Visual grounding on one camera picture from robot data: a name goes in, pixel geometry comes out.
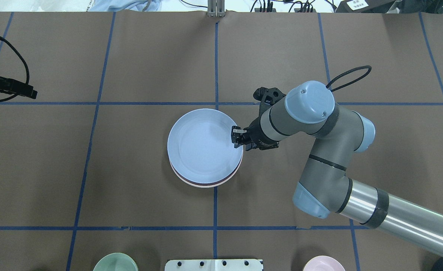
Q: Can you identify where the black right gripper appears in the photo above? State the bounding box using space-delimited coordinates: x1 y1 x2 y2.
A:
231 87 286 151

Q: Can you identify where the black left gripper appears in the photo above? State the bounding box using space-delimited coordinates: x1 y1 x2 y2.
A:
0 76 38 99

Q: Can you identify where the blue plate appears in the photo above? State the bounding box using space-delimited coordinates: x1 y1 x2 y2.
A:
167 108 243 181

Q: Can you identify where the pink plate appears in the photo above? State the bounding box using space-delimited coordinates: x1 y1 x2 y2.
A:
169 155 244 188

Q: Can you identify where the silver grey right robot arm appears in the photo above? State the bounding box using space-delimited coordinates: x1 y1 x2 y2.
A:
231 81 443 257

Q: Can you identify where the light blue cloth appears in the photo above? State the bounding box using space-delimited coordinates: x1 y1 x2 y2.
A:
88 0 161 12

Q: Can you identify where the pink bowl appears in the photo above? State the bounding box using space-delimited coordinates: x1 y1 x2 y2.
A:
302 256 345 271

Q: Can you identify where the black device with label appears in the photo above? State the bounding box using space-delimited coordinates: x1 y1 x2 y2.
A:
335 0 401 14

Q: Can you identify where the green bowl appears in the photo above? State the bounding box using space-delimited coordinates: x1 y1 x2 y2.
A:
93 253 139 271

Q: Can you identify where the aluminium frame post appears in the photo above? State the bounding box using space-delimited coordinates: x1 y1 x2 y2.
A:
207 0 226 17

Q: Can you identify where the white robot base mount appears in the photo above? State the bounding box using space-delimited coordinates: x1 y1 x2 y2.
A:
164 259 264 271

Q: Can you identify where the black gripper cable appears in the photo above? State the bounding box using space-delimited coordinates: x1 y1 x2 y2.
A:
326 65 372 92

